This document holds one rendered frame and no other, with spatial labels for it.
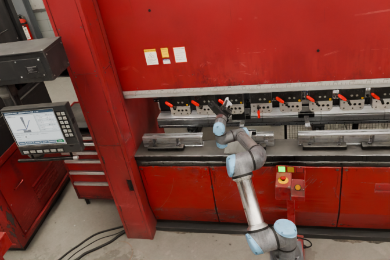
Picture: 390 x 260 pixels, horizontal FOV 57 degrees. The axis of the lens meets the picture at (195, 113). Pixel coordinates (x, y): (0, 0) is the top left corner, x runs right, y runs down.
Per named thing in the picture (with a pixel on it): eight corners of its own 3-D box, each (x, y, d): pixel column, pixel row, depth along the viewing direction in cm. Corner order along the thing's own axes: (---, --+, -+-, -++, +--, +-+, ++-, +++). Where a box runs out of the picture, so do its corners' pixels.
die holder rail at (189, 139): (144, 147, 295) (141, 137, 290) (146, 143, 300) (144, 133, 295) (203, 146, 283) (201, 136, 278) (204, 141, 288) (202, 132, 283)
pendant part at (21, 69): (20, 170, 253) (-36, 58, 211) (37, 149, 274) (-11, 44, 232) (87, 166, 244) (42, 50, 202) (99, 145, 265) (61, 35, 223)
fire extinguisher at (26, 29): (23, 45, 673) (11, 16, 645) (28, 42, 687) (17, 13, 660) (32, 44, 669) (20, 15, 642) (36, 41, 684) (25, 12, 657)
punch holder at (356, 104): (339, 111, 243) (341, 89, 235) (338, 104, 250) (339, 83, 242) (363, 109, 239) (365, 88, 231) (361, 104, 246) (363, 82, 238)
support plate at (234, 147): (224, 154, 251) (223, 152, 251) (228, 133, 273) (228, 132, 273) (249, 154, 247) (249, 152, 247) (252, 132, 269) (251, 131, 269)
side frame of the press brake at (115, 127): (127, 238, 327) (33, -23, 213) (154, 177, 398) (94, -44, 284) (152, 240, 321) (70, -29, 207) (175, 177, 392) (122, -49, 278)
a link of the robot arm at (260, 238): (282, 250, 184) (251, 148, 194) (255, 259, 182) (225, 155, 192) (275, 246, 195) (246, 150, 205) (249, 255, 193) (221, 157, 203)
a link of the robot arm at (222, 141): (234, 146, 235) (233, 132, 229) (218, 150, 233) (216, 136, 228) (230, 140, 241) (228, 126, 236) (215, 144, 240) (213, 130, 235)
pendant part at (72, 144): (21, 155, 242) (-1, 110, 225) (29, 145, 253) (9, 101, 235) (82, 152, 235) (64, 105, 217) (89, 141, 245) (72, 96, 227)
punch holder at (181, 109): (172, 116, 272) (168, 97, 264) (174, 110, 279) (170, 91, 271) (191, 115, 268) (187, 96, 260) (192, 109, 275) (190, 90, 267)
